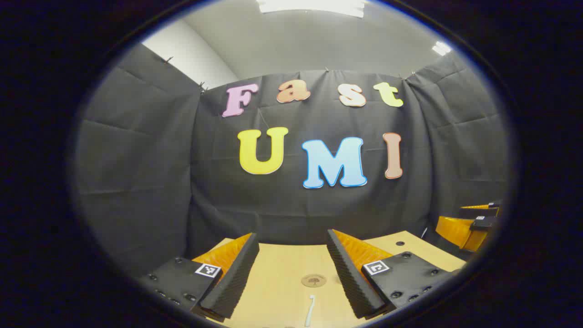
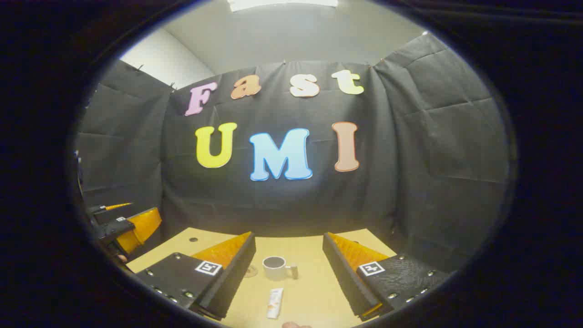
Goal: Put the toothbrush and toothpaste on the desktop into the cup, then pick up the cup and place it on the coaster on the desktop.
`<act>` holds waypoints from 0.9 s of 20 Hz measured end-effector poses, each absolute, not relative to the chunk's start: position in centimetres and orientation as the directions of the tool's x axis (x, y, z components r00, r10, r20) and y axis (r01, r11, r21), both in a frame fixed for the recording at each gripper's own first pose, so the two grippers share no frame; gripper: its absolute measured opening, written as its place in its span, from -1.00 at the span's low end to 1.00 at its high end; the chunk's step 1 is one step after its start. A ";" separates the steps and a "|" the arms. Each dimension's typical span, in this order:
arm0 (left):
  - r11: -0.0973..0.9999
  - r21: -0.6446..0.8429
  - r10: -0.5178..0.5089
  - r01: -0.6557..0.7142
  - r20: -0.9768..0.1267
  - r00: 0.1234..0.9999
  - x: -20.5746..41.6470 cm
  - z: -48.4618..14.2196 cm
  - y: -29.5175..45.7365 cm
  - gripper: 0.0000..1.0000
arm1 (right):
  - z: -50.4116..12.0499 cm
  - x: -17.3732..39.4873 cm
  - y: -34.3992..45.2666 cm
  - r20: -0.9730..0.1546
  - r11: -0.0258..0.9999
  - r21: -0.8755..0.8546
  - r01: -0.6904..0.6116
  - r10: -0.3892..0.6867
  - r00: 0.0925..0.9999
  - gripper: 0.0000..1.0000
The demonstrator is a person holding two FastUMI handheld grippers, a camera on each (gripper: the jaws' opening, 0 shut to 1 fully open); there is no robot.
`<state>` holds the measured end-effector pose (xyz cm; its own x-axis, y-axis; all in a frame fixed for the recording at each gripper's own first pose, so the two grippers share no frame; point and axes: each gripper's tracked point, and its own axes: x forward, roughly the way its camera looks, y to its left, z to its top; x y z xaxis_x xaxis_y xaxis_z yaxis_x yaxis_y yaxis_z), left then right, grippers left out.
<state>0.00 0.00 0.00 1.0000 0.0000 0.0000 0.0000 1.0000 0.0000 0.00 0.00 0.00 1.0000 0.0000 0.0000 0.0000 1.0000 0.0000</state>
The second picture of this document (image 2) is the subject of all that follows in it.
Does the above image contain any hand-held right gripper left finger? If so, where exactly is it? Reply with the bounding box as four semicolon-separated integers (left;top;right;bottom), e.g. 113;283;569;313
135;231;256;320

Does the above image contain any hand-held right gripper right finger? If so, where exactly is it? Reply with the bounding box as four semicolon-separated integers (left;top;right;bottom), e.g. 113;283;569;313
322;231;451;319

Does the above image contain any white cup with wooden handle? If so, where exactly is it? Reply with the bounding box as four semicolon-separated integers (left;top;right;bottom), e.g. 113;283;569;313
262;256;299;281

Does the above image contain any white toothpaste tube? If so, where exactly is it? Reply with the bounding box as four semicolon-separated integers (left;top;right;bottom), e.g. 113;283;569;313
266;288;284;319

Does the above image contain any light wooden desktop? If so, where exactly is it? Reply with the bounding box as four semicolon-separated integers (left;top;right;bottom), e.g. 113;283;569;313
126;227;397;328

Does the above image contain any black backdrop cloth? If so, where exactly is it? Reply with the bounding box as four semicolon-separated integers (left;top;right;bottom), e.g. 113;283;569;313
75;34;508;274

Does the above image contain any ceiling light panel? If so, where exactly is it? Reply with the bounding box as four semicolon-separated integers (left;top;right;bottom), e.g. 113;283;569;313
228;0;338;12

